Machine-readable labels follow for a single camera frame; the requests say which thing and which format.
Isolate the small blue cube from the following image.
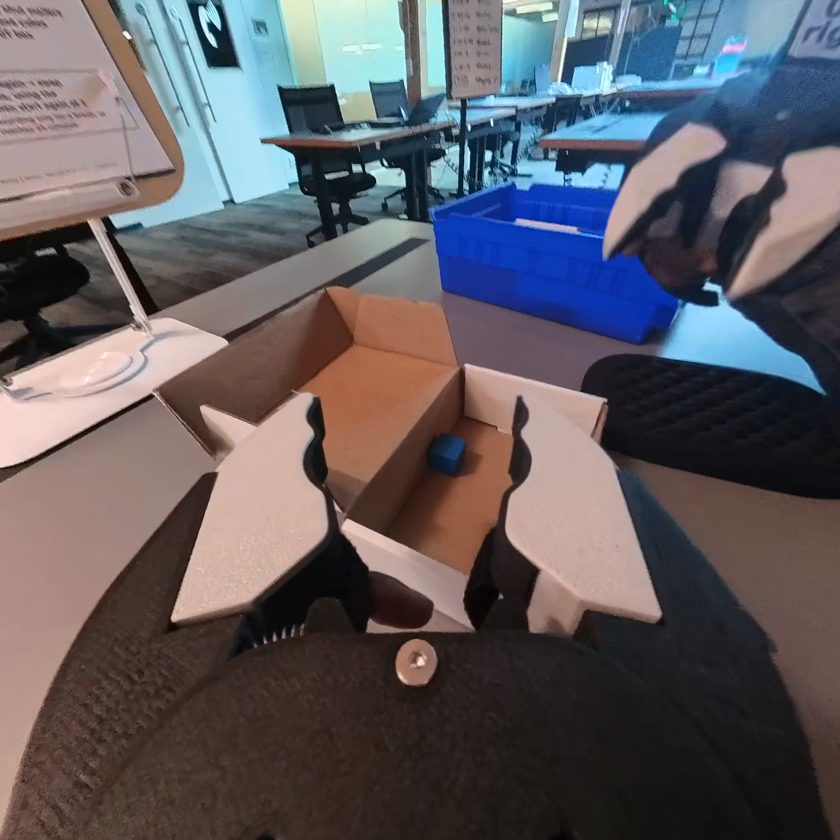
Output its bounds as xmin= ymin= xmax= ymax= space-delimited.
xmin=428 ymin=434 xmax=468 ymax=472

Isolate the paper-covered board on pole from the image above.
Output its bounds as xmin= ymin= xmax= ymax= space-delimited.
xmin=443 ymin=0 xmax=505 ymax=198

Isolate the person's right hand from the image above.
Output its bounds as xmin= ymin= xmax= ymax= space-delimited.
xmin=645 ymin=205 xmax=721 ymax=307

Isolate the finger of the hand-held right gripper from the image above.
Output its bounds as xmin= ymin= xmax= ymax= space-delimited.
xmin=724 ymin=144 xmax=840 ymax=303
xmin=602 ymin=122 xmax=731 ymax=261

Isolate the black office chair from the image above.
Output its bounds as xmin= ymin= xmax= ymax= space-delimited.
xmin=369 ymin=80 xmax=447 ymax=211
xmin=0 ymin=223 xmax=158 ymax=342
xmin=279 ymin=84 xmax=378 ymax=247

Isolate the grey desk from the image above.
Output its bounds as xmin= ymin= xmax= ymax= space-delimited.
xmin=0 ymin=218 xmax=840 ymax=775

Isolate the black wall poster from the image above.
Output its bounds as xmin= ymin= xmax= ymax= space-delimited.
xmin=187 ymin=0 xmax=238 ymax=70

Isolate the brown-top office desk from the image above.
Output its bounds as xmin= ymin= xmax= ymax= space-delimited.
xmin=538 ymin=108 xmax=670 ymax=175
xmin=261 ymin=118 xmax=460 ymax=224
xmin=453 ymin=95 xmax=559 ymax=198

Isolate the printed paper sheet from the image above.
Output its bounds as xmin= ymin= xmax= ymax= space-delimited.
xmin=0 ymin=0 xmax=178 ymax=201

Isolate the document stand with white base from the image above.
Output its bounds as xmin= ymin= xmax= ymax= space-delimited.
xmin=0 ymin=0 xmax=229 ymax=468

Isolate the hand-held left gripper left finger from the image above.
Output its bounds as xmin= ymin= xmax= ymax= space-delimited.
xmin=171 ymin=392 xmax=371 ymax=630

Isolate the dark laptop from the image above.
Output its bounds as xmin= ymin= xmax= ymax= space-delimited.
xmin=400 ymin=92 xmax=448 ymax=127

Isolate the long metal door handle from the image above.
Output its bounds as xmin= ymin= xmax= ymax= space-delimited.
xmin=174 ymin=0 xmax=217 ymax=123
xmin=134 ymin=0 xmax=191 ymax=127

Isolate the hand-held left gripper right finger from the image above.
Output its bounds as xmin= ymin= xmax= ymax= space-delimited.
xmin=462 ymin=395 xmax=664 ymax=636

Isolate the person's left hand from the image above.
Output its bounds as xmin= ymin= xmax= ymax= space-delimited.
xmin=371 ymin=574 xmax=435 ymax=629

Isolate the divided cardboard box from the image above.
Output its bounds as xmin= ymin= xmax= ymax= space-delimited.
xmin=154 ymin=285 xmax=608 ymax=632

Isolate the blue plastic bin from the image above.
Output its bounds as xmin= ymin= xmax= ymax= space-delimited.
xmin=431 ymin=182 xmax=683 ymax=345

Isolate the black mesh pad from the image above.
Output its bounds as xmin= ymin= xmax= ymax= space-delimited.
xmin=581 ymin=354 xmax=840 ymax=500

